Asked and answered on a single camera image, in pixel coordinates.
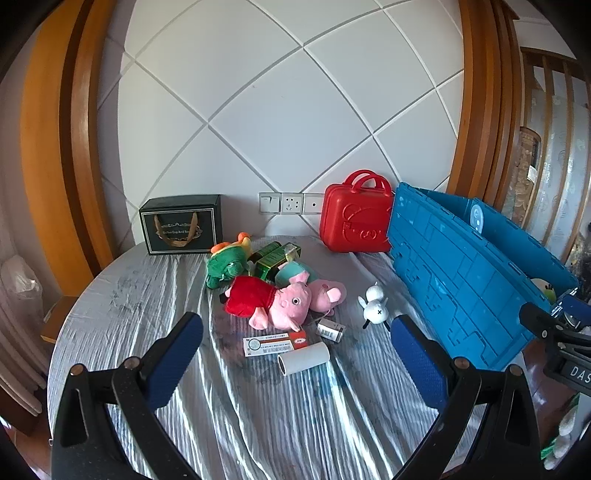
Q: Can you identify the red toy suitcase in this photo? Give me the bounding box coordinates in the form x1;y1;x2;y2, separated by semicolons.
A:
320;170;394;254

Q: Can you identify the open green carton box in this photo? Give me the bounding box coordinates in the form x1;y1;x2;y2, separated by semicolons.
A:
255;243;302;280

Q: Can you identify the white and green bundle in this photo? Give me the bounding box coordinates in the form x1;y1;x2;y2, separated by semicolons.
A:
541;392;583;470

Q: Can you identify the red and white medicine box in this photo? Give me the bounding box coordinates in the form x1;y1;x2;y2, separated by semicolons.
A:
243;330;309;358

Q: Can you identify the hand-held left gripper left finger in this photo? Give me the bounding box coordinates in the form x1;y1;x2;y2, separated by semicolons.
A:
50;312;204;480

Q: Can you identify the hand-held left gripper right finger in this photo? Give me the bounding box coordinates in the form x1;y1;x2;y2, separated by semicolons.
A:
390;315;542;480

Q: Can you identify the pink pig plush red dress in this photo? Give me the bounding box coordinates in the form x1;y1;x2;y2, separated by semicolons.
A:
224;275;312;330

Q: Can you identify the wooden railing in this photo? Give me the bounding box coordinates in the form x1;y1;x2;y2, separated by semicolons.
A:
519;46;591;261

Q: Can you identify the pink pig plush teal dress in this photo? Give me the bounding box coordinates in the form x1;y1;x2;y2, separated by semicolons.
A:
276;261;347;317

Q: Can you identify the dark green carton box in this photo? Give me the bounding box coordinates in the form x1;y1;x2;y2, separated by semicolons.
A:
250;241;282;264

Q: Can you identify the clear plastic bag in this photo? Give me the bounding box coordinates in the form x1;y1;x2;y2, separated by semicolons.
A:
0;255;45;326

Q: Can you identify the small white box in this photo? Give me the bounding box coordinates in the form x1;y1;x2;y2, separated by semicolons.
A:
316;319;346;342

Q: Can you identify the white paper roll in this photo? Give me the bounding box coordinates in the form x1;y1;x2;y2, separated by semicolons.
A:
278;344;330;377

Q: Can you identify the yellow green plush toy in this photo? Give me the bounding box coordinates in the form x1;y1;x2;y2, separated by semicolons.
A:
531;278;558;305

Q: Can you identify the desktop with grey tablecloth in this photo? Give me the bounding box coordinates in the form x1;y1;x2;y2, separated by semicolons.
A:
46;233;532;480

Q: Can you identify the blue plastic crate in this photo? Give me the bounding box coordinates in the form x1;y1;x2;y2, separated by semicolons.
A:
387;182;580;370

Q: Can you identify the dark gift bag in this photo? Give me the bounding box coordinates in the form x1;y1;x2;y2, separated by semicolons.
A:
139;194;223;256

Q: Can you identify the curved wooden wall frame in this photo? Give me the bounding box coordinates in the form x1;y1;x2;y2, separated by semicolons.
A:
445;0;522;206
21;0;116;296

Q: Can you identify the white plush toy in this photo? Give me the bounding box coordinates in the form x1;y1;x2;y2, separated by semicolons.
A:
358;281;389;330

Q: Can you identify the wooden chair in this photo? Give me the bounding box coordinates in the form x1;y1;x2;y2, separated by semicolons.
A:
41;295;79;344

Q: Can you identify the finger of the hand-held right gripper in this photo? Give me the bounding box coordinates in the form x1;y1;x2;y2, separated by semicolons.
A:
519;286;591;343

